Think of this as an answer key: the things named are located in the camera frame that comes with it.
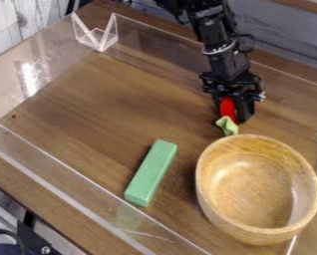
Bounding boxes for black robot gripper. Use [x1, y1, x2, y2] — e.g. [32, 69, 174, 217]
[199, 43, 265, 124]

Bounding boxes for red ball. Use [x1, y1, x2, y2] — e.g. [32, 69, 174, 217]
[219, 97, 237, 123]

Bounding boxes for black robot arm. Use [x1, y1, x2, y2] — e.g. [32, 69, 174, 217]
[154, 0, 265, 125]

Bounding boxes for wooden bowl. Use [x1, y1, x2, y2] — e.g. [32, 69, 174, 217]
[194, 134, 317, 245]

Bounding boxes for long green rectangular block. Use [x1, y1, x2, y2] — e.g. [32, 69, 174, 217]
[124, 139, 177, 207]

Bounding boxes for black metal clamp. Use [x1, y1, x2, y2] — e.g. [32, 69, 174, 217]
[18, 211, 63, 255]

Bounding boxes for clear acrylic tray wall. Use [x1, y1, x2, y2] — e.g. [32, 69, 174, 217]
[0, 5, 317, 255]

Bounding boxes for clear acrylic corner bracket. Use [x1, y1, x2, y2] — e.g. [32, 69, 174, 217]
[71, 13, 119, 52]

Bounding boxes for black cable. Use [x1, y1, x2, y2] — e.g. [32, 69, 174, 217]
[0, 227, 27, 255]

